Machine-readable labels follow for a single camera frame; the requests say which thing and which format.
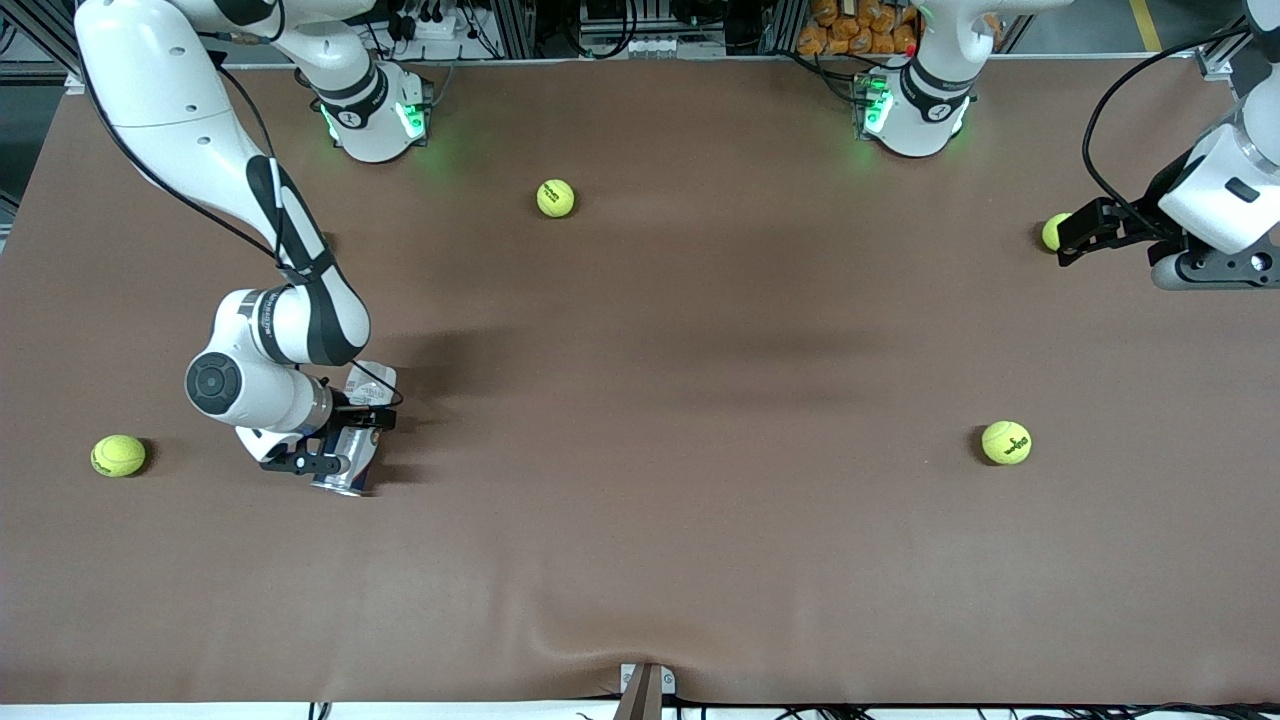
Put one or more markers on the white power strip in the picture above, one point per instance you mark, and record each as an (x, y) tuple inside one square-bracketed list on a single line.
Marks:
[(665, 46), (430, 25)]

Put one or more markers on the clear Wilson tennis ball can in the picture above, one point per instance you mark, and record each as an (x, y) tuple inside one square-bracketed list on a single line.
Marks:
[(350, 470)]

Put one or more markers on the yellow-green tennis ball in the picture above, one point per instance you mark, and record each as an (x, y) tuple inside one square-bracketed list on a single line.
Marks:
[(1006, 442), (118, 455), (1052, 232), (555, 197)]

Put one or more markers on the aluminium corner profile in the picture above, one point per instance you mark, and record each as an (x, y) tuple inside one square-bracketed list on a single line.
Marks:
[(1215, 62)]

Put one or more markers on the brown table mat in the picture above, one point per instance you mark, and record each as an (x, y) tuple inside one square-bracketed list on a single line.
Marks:
[(700, 500)]

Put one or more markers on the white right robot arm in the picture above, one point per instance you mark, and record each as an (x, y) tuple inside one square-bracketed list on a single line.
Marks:
[(180, 100)]

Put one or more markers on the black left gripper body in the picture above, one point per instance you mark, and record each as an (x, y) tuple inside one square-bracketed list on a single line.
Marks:
[(1153, 208)]

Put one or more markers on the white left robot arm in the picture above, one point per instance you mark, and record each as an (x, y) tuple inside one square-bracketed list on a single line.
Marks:
[(930, 110)]

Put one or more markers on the aluminium frame post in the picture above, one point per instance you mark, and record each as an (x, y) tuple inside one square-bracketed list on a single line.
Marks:
[(788, 25), (515, 25)]

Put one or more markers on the pile of orange objects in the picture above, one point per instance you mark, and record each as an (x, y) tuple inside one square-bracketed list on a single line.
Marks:
[(850, 30)]

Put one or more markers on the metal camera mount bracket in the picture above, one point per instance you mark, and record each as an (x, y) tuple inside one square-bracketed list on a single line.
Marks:
[(640, 700)]

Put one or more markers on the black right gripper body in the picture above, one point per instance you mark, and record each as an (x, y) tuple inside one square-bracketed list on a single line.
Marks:
[(347, 412)]

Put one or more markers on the aluminium frame strut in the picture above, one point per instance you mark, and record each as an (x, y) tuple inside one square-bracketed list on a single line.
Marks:
[(50, 37)]

